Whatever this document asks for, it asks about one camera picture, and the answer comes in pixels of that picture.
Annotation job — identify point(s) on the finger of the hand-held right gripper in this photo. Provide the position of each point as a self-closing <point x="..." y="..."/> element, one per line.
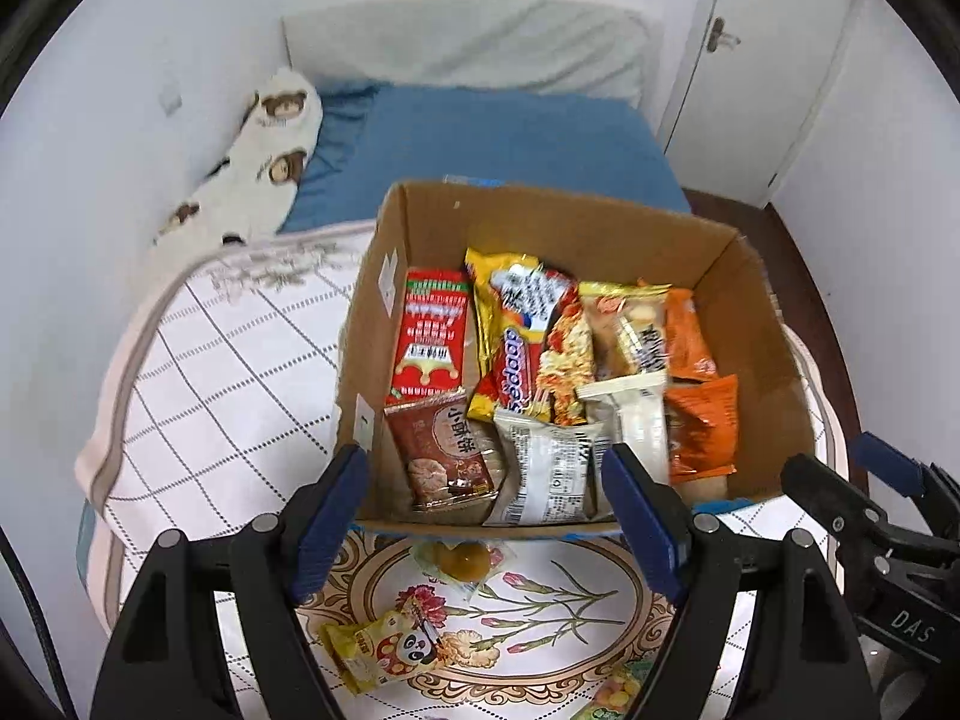
<point x="892" y="457"/>
<point x="825" y="487"/>

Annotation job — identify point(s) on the blue bed sheet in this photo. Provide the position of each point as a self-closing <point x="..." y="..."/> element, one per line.
<point x="487" y="135"/>

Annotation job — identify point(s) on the yellow clear biscuit packet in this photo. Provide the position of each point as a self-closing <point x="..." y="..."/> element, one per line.
<point x="622" y="322"/>

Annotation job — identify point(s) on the yellow panda snack packet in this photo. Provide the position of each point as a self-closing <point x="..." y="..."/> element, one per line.
<point x="382" y="652"/>

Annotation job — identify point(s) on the cream white snack packet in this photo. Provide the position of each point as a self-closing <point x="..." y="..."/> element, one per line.
<point x="637" y="420"/>

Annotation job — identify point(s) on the cardboard box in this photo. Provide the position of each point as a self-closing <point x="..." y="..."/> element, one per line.
<point x="570" y="225"/>

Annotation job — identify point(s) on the small brown red snack packet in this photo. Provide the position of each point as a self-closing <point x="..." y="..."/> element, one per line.
<point x="442" y="450"/>

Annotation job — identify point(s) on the brown round snack in wrapper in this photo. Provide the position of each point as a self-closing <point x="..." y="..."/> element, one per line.
<point x="461" y="561"/>

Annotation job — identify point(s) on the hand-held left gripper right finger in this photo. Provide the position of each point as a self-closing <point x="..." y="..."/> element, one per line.
<point x="645" y="525"/>

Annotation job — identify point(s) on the long red yellow snack packet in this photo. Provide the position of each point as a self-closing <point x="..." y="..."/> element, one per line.
<point x="517" y="367"/>

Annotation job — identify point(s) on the white door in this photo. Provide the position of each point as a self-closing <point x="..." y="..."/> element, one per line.
<point x="750" y="127"/>

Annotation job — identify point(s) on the white checked floral blanket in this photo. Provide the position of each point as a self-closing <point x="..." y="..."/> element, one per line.
<point x="225" y="390"/>

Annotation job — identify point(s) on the green candy ball packet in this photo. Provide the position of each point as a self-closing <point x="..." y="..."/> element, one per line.
<point x="611" y="697"/>

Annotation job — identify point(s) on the orange snack packet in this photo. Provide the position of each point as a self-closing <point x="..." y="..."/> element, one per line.
<point x="686" y="337"/>
<point x="701" y="427"/>

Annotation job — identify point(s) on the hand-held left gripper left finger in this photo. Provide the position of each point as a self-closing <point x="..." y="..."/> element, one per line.
<point x="337" y="510"/>

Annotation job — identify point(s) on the grey white snack packet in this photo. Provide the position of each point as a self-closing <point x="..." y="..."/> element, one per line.
<point x="547" y="472"/>

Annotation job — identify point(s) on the bear print pillow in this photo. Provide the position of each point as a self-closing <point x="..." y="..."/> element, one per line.
<point x="255" y="165"/>

